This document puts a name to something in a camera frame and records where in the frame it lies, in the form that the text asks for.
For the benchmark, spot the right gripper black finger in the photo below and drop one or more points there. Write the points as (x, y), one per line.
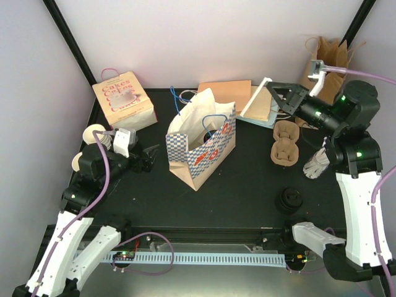
(280, 87)
(276, 105)

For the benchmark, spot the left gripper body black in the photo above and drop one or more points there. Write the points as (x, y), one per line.
(138, 166)

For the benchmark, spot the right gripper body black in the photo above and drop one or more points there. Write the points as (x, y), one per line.
(298, 109)

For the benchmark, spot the blue checkered paper bag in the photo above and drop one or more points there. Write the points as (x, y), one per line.
(191, 160)

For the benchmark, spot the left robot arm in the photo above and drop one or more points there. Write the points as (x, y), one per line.
(61, 272)

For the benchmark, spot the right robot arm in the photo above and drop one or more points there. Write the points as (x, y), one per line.
(356, 160)

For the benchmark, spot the light blue flat paper bag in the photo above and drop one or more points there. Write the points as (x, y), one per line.
(268, 124)

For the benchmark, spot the tan flat paper bag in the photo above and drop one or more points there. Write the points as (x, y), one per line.
(259, 109)

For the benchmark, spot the orange flat paper bag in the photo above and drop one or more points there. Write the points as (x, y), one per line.
(238, 91)

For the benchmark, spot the Cakes printed paper bag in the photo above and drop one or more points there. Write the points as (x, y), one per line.
(125, 103)

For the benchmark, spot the far paper cup stack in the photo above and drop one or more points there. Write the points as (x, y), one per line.
(88, 135)

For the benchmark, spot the paper cup stack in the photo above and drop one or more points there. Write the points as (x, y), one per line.
(88, 135)
(75, 162)

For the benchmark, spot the standing brown paper bag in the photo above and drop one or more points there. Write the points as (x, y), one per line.
(333, 53)

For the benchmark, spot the near paper cup stack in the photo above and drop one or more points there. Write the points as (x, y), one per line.
(75, 162)

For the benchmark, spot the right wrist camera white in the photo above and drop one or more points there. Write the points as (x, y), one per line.
(317, 73)

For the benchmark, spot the right black frame post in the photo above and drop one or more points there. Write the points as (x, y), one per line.
(357, 22)

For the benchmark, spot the black frame post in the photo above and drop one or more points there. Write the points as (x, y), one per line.
(66, 33)
(357, 22)

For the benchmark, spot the light blue cable duct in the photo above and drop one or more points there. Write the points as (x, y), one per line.
(201, 258)

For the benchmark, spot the left black frame post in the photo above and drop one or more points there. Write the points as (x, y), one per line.
(66, 33)

